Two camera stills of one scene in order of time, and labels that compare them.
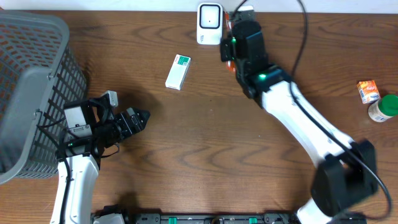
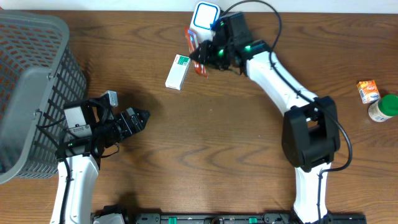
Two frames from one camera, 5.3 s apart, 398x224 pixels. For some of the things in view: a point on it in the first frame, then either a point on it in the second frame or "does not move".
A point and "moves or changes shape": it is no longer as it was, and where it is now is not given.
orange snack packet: [231, 65] moves or changes shape
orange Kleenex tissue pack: [368, 91] does not move
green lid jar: [384, 108] does not move
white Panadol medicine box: [176, 77] does not move
